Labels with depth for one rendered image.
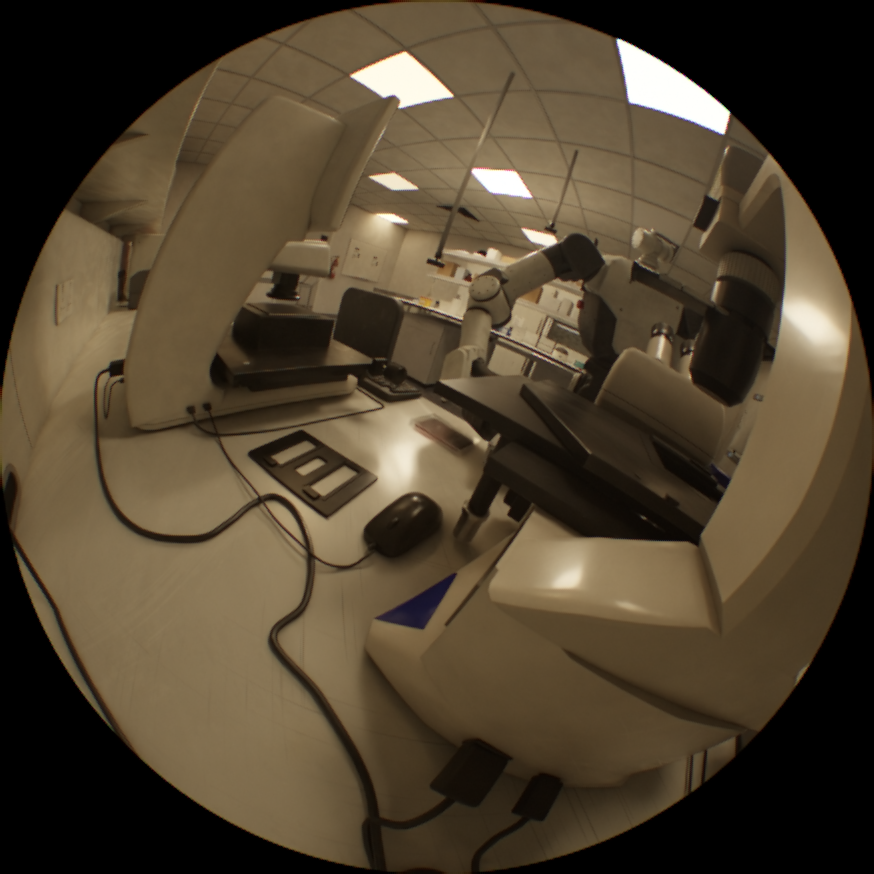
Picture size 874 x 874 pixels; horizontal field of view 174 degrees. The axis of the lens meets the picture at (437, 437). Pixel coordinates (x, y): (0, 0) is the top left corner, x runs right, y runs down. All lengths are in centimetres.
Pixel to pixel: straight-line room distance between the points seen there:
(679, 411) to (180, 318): 68
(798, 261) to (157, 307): 54
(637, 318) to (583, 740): 80
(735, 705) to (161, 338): 57
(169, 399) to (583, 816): 67
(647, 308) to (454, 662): 81
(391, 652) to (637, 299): 82
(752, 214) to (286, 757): 49
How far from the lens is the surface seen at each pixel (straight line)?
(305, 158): 51
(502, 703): 15
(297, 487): 37
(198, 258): 45
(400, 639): 22
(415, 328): 338
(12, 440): 54
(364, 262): 730
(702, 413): 45
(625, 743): 16
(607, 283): 81
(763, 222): 28
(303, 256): 63
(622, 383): 41
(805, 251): 16
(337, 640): 26
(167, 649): 29
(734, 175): 34
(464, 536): 34
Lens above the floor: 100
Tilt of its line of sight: 26 degrees down
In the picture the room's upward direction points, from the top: 20 degrees clockwise
